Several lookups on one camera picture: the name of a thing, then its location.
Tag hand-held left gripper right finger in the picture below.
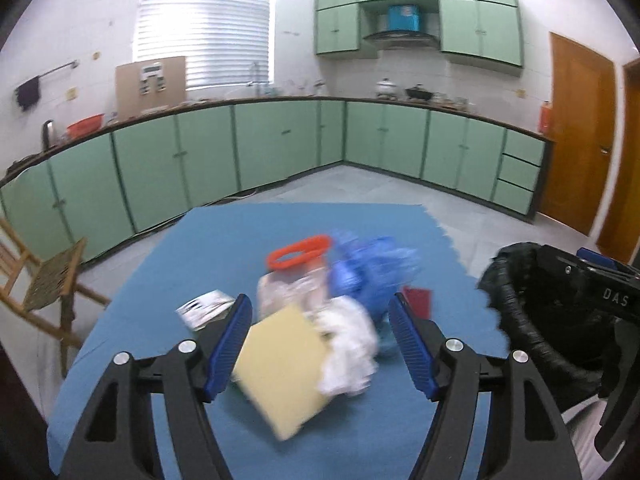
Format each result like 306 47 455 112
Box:
389 291 583 480

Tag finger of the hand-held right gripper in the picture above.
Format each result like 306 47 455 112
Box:
539 244 636 286

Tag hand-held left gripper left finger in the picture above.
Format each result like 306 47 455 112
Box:
59 294 253 480

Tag dark red packet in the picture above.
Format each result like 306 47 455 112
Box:
402 285 433 318

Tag black and white wrapper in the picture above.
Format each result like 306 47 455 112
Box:
176 290 236 332

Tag yellow sponge sheet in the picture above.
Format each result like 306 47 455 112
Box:
232 305 333 442

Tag white tissue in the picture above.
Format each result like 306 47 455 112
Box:
315 296 378 398

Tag blue plastic bag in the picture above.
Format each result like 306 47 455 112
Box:
327 230 423 356

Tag bin with black bag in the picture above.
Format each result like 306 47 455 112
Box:
477 241 621 461

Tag clear jar with orange lid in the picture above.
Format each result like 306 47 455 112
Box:
257 234 333 321

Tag wooden door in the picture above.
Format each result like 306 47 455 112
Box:
597 57 640 263
540 31 617 236

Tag wooden chair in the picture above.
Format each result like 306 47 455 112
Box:
0 217 112 378

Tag green lower cabinets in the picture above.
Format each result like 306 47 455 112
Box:
0 96 553 266

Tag green cabinets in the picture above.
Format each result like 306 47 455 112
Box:
314 0 525 69
0 96 553 266

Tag red basin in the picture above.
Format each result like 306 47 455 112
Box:
66 114 105 140

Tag green upper cabinets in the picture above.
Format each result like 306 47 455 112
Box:
314 0 525 69

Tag cardboard box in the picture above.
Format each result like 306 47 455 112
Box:
115 56 187 120

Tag range hood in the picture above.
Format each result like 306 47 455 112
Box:
362 30 438 51

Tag blue box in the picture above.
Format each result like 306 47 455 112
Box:
387 4 421 32

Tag white window blind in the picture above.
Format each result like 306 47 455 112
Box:
132 0 276 92

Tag dark towel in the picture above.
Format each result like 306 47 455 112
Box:
15 77 41 111

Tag metal towel bar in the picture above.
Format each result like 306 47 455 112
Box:
15 60 81 91

